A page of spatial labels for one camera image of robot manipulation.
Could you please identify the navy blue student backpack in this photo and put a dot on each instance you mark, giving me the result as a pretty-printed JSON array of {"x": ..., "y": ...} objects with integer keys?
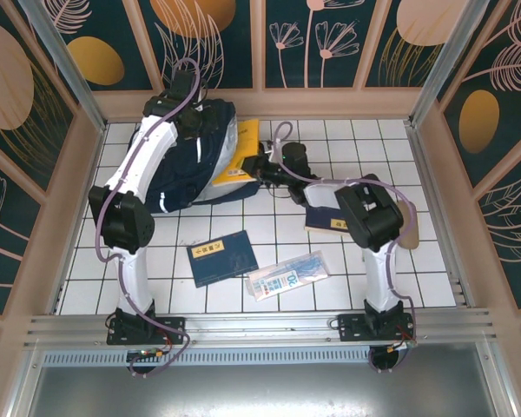
[{"x": 186, "y": 174}]

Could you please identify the tan pencil case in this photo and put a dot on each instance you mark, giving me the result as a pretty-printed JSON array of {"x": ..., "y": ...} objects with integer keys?
[{"x": 412, "y": 241}]

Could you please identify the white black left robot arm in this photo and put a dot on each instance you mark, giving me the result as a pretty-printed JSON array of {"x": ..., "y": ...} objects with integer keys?
[{"x": 130, "y": 278}]

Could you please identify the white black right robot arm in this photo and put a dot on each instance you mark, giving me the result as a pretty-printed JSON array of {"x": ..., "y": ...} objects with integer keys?
[{"x": 373, "y": 213}]

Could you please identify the grey metal panel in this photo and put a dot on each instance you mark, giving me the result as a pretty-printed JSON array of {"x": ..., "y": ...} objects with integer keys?
[{"x": 260, "y": 391}]

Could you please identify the aluminium frame post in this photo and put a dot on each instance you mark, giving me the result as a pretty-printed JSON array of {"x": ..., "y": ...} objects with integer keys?
[
  {"x": 65, "y": 56},
  {"x": 451, "y": 56}
]

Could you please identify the aluminium mounting rail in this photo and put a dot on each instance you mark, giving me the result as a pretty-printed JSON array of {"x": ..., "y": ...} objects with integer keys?
[{"x": 260, "y": 323}]

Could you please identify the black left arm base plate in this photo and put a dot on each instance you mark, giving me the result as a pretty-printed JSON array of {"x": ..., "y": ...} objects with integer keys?
[{"x": 173, "y": 326}]

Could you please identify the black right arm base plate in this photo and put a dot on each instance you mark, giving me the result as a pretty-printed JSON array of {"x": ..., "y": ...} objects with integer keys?
[{"x": 351, "y": 326}]

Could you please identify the aluminium side rail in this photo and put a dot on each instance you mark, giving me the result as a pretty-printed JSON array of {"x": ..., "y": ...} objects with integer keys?
[{"x": 440, "y": 217}]

